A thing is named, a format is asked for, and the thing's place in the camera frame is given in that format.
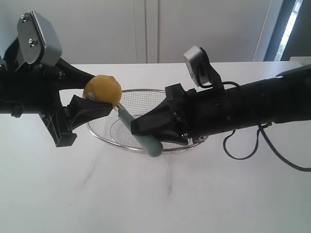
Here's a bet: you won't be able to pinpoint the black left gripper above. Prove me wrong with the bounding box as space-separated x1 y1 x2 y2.
0 39 113 147

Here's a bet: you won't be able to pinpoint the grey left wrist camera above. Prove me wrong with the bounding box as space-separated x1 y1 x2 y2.
14 10 62 71

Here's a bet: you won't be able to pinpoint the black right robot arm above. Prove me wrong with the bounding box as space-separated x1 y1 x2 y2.
131 65 311 146

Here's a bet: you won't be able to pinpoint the oval wire mesh basket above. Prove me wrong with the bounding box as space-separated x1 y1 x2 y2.
87 89 207 157

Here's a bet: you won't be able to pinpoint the white cabinet doors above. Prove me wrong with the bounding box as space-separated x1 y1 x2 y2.
0 0 282 64

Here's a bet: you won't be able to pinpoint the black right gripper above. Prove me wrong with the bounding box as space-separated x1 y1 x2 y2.
134 83 233 146

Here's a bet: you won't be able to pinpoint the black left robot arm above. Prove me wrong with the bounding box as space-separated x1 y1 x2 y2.
0 39 113 147

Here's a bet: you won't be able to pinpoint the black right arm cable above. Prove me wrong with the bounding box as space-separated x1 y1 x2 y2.
201 81 311 172

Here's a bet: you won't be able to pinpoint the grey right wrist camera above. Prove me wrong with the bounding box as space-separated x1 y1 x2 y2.
183 46 224 90

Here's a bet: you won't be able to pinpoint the grey window frame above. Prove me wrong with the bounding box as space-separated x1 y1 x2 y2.
263 0 311 62

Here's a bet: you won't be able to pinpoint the teal handled peeler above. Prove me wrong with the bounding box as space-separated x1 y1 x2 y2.
116 103 163 157

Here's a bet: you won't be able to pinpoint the yellow lemon with sticker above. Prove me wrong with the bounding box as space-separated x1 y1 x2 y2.
83 75 122 107

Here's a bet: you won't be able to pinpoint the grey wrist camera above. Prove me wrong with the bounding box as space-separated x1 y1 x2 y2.
183 46 224 90
14 10 62 71

